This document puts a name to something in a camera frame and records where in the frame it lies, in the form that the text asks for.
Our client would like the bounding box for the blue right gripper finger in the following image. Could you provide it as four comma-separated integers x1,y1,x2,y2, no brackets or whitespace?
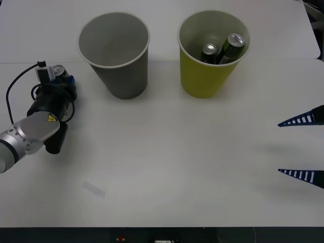
277,104,324,128
277,169,324,189

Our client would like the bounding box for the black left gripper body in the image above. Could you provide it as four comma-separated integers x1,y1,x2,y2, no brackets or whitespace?
37,82,74,102

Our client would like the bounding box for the black can with white barcode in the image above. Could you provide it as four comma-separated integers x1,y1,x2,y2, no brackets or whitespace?
50,65,70,79

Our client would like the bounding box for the grey plastic waste bin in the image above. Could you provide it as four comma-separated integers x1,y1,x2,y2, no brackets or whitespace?
77,12,151,100

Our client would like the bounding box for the tall black and green can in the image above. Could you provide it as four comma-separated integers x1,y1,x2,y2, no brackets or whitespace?
217,33,246,65

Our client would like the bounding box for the yellow-green plastic waste bin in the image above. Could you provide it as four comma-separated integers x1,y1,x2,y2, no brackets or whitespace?
177,10,251,99

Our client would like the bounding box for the small black can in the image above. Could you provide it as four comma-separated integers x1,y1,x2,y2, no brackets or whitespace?
201,43,219,64

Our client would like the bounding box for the black robot torso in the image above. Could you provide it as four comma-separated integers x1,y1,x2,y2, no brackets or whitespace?
0,227,324,243

